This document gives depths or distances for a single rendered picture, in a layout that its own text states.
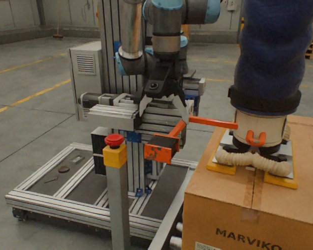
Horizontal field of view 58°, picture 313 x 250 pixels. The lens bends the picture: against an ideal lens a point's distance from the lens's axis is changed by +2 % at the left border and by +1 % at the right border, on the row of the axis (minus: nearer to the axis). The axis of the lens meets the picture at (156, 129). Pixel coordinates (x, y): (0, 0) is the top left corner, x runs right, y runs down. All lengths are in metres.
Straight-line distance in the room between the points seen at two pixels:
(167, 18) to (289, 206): 0.63
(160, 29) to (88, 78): 1.08
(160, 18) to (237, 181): 0.57
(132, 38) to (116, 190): 0.67
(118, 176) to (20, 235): 1.33
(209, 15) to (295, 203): 0.60
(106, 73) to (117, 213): 0.90
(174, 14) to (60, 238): 1.76
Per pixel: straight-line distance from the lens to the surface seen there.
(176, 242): 1.30
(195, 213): 0.94
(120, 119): 1.44
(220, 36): 11.04
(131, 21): 1.28
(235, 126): 1.04
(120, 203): 1.14
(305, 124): 2.63
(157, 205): 1.99
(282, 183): 0.99
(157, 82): 0.71
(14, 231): 2.34
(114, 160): 1.03
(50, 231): 2.23
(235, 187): 0.95
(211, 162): 1.02
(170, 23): 0.74
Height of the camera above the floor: 1.50
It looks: 25 degrees down
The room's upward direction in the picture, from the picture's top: straight up
